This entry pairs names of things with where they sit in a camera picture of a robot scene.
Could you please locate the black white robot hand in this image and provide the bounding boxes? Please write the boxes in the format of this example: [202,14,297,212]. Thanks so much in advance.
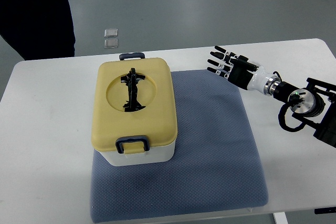
[207,46,280,95]

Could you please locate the yellow storage box lid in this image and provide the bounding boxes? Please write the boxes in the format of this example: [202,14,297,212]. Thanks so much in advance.
[91,58,177,154]

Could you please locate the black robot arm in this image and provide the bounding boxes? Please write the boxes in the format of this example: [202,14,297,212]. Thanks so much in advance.
[267,71,335,147]

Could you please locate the white storage box base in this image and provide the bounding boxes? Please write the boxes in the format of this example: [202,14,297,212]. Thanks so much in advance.
[99,141,175,166]

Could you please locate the blue grey fabric cushion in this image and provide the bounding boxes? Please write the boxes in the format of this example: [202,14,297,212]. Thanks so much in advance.
[90,70,268,223]

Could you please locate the lower silver floor plate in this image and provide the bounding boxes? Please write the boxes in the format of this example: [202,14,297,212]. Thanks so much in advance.
[104,38,118,49]

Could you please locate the silver floor plate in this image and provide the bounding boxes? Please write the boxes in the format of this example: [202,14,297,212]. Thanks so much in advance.
[104,28,118,38]
[104,38,118,49]

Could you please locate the upper silver floor plate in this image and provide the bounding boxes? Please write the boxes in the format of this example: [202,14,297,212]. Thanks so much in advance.
[104,28,118,38]

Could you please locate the white table leg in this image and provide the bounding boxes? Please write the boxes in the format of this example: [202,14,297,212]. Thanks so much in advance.
[272,212,289,224]

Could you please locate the person in dark clothing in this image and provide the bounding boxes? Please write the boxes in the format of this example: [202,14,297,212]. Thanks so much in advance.
[1,0,76,60]

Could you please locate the black bracket under table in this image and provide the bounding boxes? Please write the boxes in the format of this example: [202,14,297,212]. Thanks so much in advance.
[314,207,336,215]

